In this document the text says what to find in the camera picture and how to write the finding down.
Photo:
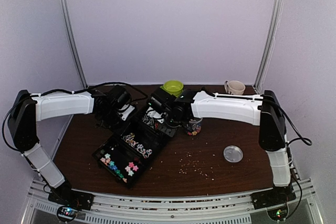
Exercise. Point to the right aluminium frame post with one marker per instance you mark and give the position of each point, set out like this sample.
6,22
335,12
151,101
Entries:
269,45

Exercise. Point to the front aluminium rail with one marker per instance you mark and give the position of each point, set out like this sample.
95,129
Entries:
110,208

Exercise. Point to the clear plastic jar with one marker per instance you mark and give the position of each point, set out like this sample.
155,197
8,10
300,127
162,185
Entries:
193,126

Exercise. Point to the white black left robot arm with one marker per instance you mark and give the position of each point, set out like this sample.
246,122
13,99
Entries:
111,109

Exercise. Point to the left aluminium frame post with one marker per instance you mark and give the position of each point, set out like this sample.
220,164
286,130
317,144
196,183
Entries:
72,43

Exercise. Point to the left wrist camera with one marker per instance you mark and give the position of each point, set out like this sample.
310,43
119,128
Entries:
126,111

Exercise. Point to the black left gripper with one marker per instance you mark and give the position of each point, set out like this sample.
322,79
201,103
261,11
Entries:
121,130

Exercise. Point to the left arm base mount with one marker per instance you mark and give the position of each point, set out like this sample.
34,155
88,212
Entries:
70,201

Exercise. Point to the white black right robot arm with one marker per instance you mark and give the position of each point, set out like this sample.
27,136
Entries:
263,111

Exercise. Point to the silver jar lid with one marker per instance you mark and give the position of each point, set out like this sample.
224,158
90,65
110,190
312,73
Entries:
233,154

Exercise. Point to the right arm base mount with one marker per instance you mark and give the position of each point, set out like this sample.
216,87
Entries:
275,201

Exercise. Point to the aluminium frame post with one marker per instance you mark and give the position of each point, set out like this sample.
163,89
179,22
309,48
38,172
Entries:
269,45
72,43

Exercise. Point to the coral pattern ceramic mug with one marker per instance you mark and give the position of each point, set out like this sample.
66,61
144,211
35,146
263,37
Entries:
234,87

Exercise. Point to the black three-compartment candy tray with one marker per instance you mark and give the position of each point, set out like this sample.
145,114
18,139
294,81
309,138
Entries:
131,150

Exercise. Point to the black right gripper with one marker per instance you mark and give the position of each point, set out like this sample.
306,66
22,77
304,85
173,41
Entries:
168,132

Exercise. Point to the green bowl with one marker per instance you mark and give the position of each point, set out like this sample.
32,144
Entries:
173,87

